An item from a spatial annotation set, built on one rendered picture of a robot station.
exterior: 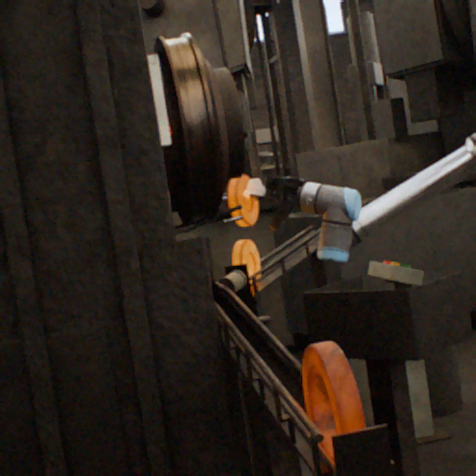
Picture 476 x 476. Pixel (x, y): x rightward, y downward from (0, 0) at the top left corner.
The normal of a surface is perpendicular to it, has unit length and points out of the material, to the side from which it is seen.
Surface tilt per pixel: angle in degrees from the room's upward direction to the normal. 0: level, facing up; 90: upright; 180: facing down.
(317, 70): 90
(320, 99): 90
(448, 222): 90
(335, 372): 45
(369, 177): 90
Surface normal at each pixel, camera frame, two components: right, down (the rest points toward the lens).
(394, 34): -0.85, 0.19
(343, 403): 0.11, -0.30
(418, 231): 0.43, 0.00
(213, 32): -0.06, 0.07
